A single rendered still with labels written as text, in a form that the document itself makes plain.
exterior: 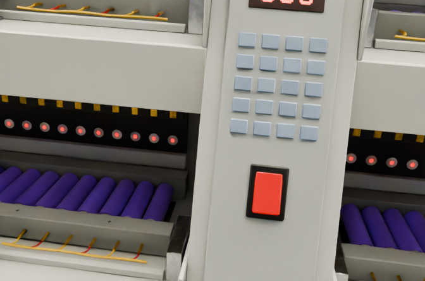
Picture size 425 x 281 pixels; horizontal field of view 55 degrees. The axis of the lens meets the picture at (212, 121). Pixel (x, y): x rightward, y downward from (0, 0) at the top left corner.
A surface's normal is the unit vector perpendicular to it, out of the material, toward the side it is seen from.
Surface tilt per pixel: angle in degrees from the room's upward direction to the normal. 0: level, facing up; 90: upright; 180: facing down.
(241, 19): 90
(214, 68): 90
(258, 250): 90
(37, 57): 108
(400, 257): 18
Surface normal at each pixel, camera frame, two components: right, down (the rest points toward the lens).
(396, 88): -0.11, 0.35
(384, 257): 0.06, -0.93
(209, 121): -0.09, 0.04
